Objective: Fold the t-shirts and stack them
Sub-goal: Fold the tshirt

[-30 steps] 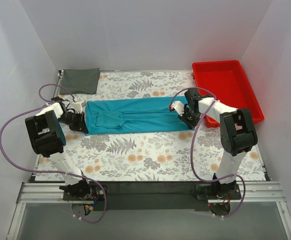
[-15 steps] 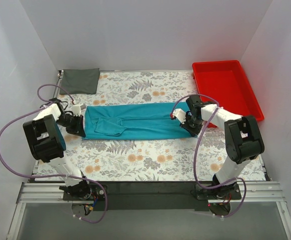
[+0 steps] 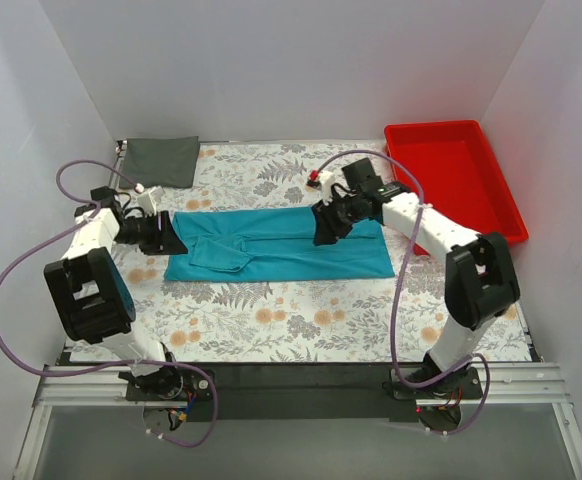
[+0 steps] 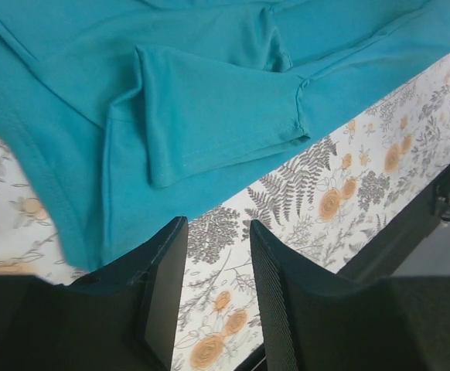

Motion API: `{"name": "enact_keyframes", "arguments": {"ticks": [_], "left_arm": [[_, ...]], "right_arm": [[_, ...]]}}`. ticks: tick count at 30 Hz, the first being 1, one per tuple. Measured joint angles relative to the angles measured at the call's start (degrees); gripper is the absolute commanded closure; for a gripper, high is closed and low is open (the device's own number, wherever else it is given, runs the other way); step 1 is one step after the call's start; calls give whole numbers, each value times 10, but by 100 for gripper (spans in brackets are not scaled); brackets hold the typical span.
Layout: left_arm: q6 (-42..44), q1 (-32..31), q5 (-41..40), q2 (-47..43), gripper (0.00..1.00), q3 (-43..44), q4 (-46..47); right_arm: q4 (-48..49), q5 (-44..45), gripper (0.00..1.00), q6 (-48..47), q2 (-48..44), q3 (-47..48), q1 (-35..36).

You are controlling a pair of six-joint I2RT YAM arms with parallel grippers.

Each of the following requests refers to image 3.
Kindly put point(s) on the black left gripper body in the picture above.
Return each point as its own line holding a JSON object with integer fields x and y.
{"x": 160, "y": 231}

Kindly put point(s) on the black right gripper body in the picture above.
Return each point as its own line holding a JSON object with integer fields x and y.
{"x": 335, "y": 215}

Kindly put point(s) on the teal t shirt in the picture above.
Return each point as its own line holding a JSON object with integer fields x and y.
{"x": 272, "y": 245}

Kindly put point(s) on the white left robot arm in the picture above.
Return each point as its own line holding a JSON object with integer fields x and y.
{"x": 91, "y": 297}

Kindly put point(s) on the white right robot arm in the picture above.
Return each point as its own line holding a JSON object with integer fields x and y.
{"x": 480, "y": 279}

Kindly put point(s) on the folded dark grey t shirt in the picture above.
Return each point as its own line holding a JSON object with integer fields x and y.
{"x": 167, "y": 163}

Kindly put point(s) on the red plastic bin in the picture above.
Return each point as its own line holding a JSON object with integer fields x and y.
{"x": 460, "y": 175}

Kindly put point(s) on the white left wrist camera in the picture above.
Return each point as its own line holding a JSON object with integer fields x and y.
{"x": 148, "y": 198}

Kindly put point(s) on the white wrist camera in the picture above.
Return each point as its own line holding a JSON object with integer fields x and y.
{"x": 322, "y": 181}
{"x": 148, "y": 198}

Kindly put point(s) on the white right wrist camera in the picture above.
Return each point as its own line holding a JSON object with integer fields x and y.
{"x": 322, "y": 181}

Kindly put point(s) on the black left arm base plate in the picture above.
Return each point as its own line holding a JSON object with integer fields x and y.
{"x": 169, "y": 383}

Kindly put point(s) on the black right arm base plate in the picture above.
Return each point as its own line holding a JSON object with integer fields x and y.
{"x": 464, "y": 385}

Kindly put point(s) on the aluminium front frame rail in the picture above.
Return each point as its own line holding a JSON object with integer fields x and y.
{"x": 306, "y": 421}

